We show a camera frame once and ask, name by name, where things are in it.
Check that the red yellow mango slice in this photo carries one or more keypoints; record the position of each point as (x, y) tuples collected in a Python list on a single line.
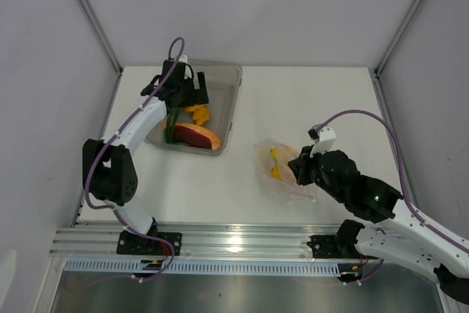
[(196, 136)]

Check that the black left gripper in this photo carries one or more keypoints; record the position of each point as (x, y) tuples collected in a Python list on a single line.
[(193, 98)]

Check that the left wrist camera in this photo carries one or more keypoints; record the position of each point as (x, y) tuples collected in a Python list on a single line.
[(188, 71)]

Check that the corner aluminium post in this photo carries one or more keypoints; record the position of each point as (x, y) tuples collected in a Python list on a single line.
[(100, 35), (399, 35)]

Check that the yellow chicken toy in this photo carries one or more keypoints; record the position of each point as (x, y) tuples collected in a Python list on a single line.
[(199, 113)]

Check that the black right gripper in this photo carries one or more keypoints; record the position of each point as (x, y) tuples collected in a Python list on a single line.
[(300, 165)]

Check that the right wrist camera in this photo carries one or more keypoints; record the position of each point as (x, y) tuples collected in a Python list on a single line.
[(323, 139)]

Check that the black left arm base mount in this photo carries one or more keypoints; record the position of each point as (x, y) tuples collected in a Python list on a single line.
[(130, 244)]

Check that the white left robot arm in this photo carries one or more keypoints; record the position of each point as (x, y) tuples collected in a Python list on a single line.
[(110, 179)]

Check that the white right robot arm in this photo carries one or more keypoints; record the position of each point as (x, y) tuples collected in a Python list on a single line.
[(425, 246)]

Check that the left corner aluminium post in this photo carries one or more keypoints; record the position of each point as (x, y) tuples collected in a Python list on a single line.
[(100, 35)]

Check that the clear zip top bag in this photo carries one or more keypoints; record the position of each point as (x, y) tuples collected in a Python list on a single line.
[(264, 163)]

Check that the aluminium table edge rail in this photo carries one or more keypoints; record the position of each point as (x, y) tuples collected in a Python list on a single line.
[(209, 241)]

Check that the orange yellow potato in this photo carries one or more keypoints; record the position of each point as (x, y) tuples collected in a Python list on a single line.
[(275, 173)]

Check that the right corner aluminium post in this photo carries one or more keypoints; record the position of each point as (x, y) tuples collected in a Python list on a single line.
[(399, 35)]

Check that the white slotted cable duct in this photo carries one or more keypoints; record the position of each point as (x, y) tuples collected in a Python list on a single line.
[(205, 267)]

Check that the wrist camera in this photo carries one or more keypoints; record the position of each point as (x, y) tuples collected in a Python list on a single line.
[(323, 139), (188, 71)]

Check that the green onion stalks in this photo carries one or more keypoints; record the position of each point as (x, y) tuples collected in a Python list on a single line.
[(170, 125)]

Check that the clear plastic food bin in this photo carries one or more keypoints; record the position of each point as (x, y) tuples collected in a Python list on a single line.
[(223, 80)]

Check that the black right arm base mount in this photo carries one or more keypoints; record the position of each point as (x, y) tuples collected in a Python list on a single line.
[(338, 246)]

